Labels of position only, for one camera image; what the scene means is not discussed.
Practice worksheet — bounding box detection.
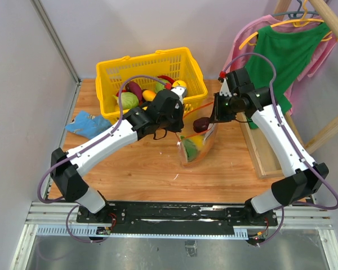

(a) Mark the wooden clothes rack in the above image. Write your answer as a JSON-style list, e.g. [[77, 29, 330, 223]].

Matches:
[[225, 15, 338, 182]]

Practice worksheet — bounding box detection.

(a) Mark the yellow apple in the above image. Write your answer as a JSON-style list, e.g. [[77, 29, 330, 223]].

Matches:
[[172, 80, 187, 88]]

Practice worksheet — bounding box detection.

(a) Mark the clear zip top bag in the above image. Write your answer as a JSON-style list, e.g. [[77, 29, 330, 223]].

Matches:
[[176, 102, 218, 167]]

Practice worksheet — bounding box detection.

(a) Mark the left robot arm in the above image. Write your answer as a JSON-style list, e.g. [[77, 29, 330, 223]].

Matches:
[[50, 86, 187, 223]]

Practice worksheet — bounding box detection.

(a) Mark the blue cloth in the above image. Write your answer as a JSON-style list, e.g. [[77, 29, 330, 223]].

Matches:
[[65, 111, 112, 140]]

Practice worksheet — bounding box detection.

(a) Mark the pink shirt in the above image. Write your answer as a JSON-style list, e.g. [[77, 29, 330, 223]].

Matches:
[[222, 14, 338, 116]]

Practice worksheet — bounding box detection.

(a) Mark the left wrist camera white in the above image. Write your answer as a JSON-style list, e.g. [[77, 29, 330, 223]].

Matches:
[[171, 86, 188, 104]]

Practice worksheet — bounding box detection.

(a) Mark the yellow lemon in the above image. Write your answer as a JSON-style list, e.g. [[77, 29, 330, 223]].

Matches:
[[189, 134, 204, 150]]

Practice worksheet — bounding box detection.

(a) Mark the papaya half slice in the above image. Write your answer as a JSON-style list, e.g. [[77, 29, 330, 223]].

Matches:
[[198, 124, 216, 159]]

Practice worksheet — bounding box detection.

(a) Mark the aluminium frame post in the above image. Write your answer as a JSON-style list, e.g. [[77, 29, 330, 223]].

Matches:
[[30, 0, 82, 85]]

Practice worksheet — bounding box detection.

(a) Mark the orange mango piece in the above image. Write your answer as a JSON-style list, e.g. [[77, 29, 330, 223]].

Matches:
[[142, 89, 156, 102]]

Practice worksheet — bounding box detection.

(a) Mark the green tank top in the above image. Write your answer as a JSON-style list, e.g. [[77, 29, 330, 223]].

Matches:
[[238, 22, 332, 129]]

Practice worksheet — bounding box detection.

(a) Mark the dark mangosteen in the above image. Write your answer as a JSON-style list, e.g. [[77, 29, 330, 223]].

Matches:
[[193, 117, 210, 133]]

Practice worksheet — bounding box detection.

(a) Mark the yellow plastic basket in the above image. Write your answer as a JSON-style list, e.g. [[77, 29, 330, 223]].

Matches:
[[95, 47, 208, 123]]

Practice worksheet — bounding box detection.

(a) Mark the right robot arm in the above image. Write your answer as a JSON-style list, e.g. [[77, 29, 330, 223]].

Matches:
[[210, 68, 329, 225]]

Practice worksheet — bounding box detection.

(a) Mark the grey clothes hanger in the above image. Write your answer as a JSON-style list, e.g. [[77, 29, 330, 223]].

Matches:
[[272, 0, 318, 21]]

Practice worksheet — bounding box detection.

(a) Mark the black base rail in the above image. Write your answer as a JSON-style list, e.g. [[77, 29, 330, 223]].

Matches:
[[76, 201, 278, 236]]

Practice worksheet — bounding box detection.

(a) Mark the watermelon slice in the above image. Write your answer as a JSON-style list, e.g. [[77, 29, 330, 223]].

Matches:
[[178, 136, 199, 164]]

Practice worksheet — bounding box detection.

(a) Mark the yellow clothes hanger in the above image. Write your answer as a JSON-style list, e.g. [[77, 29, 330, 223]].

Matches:
[[239, 1, 324, 50]]

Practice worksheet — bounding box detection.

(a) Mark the red chili pepper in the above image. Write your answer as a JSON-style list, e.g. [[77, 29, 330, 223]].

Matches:
[[157, 75, 174, 84]]

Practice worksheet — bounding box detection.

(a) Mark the green cabbage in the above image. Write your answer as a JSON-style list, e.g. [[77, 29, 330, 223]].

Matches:
[[121, 92, 139, 110], [154, 79, 169, 93]]

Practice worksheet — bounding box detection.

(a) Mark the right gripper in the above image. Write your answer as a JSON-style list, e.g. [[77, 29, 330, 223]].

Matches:
[[208, 92, 239, 124]]

